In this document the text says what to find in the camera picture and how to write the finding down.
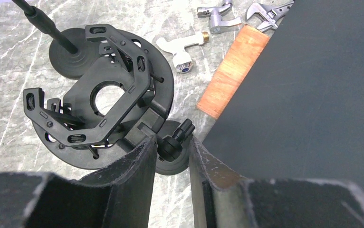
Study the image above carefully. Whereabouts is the silver metal faucet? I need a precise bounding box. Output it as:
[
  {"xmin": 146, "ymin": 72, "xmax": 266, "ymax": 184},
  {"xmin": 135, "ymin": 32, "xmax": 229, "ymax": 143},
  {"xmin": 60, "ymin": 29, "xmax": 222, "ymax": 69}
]
[{"xmin": 197, "ymin": 0, "xmax": 242, "ymax": 34}]

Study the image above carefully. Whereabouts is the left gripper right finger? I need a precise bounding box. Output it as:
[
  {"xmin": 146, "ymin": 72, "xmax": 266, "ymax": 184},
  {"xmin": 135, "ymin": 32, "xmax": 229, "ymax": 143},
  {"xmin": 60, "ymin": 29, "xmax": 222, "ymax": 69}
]
[{"xmin": 189, "ymin": 138, "xmax": 364, "ymax": 228}]

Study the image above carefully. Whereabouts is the tall black round-base stand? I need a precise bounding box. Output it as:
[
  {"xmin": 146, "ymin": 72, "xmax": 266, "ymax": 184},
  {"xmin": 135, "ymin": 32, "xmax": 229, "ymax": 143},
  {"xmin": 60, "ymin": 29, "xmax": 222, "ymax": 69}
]
[{"xmin": 14, "ymin": 0, "xmax": 100, "ymax": 80}]

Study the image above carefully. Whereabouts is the wooden board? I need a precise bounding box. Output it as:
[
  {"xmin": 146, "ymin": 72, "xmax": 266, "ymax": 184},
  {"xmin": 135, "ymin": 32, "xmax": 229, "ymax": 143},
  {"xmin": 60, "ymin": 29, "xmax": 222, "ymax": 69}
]
[{"xmin": 197, "ymin": 25, "xmax": 270, "ymax": 119}]

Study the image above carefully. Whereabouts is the white plastic faucet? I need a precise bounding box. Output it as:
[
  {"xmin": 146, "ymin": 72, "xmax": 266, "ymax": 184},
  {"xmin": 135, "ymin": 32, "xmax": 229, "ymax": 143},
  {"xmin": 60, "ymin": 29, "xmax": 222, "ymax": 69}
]
[{"xmin": 156, "ymin": 31, "xmax": 210, "ymax": 74}]

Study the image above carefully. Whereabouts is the blue network switch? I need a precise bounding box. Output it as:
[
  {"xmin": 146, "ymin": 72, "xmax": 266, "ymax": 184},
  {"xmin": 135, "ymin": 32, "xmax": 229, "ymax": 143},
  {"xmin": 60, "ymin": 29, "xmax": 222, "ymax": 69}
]
[{"xmin": 203, "ymin": 0, "xmax": 364, "ymax": 190}]

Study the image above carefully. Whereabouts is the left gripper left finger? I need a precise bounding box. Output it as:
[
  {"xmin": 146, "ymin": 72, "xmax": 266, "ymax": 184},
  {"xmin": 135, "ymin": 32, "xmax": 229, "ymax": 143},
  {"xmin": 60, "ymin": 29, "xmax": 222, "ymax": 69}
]
[{"xmin": 0, "ymin": 137, "xmax": 157, "ymax": 228}]

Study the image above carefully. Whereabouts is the black round-base shock-mount stand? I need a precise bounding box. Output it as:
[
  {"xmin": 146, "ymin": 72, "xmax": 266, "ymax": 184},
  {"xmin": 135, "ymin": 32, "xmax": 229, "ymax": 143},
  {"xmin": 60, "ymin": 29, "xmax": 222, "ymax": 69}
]
[{"xmin": 23, "ymin": 24, "xmax": 194, "ymax": 175}]

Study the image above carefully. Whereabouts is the adjustable wrench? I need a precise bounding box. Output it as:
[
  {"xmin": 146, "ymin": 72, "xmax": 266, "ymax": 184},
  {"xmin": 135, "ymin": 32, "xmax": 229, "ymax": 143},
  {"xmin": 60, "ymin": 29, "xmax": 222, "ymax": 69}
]
[{"xmin": 245, "ymin": 0, "xmax": 295, "ymax": 33}]

